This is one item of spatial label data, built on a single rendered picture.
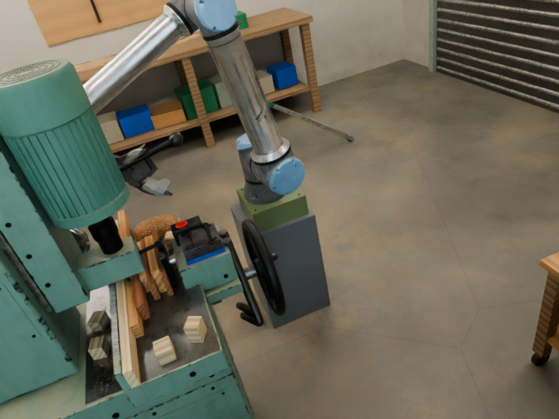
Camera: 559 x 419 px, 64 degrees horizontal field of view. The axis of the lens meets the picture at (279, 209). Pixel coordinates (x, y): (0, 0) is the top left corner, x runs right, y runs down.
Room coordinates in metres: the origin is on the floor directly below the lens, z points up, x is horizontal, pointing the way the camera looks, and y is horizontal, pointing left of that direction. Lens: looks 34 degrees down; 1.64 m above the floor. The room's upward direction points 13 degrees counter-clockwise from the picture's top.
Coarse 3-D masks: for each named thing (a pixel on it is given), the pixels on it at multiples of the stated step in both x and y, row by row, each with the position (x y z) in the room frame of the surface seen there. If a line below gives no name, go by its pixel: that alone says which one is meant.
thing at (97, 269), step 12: (132, 240) 0.92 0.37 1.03; (96, 252) 0.90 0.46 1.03; (120, 252) 0.88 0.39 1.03; (132, 252) 0.87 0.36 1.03; (84, 264) 0.86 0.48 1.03; (96, 264) 0.85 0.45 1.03; (108, 264) 0.86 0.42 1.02; (120, 264) 0.86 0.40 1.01; (132, 264) 0.87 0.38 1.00; (84, 276) 0.84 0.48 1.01; (96, 276) 0.85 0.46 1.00; (108, 276) 0.86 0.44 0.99; (120, 276) 0.86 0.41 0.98
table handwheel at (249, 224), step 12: (252, 228) 0.97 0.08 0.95; (252, 240) 0.94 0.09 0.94; (252, 252) 1.09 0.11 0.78; (264, 252) 0.89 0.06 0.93; (252, 264) 0.97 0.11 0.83; (264, 264) 0.87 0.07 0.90; (252, 276) 0.95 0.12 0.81; (264, 276) 0.95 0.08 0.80; (276, 276) 0.85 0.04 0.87; (264, 288) 1.01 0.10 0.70; (276, 288) 0.84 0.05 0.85; (276, 300) 0.84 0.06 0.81; (276, 312) 0.86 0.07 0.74
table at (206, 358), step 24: (192, 288) 0.85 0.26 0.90; (216, 288) 0.86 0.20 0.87; (240, 288) 0.86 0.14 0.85; (168, 312) 0.78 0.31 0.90; (192, 312) 0.77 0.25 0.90; (144, 336) 0.72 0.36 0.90; (216, 336) 0.68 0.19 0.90; (144, 360) 0.66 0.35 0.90; (192, 360) 0.63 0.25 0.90; (216, 360) 0.63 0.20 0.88; (144, 384) 0.60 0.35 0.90; (168, 384) 0.61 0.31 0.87
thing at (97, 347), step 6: (102, 336) 0.82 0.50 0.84; (90, 342) 0.81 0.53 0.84; (96, 342) 0.80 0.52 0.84; (102, 342) 0.80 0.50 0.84; (90, 348) 0.78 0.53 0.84; (96, 348) 0.78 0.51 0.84; (102, 348) 0.78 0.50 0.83; (108, 348) 0.81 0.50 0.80; (96, 354) 0.78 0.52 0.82; (102, 354) 0.78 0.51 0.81
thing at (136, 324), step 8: (120, 216) 1.21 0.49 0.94; (120, 224) 1.16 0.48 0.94; (128, 224) 1.20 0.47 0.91; (120, 232) 1.12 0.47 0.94; (128, 232) 1.14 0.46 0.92; (128, 288) 0.85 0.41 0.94; (128, 296) 0.83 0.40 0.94; (128, 304) 0.80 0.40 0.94; (128, 312) 0.77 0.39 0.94; (136, 312) 0.77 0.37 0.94; (136, 320) 0.74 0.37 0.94; (136, 328) 0.73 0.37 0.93; (136, 336) 0.72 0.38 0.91
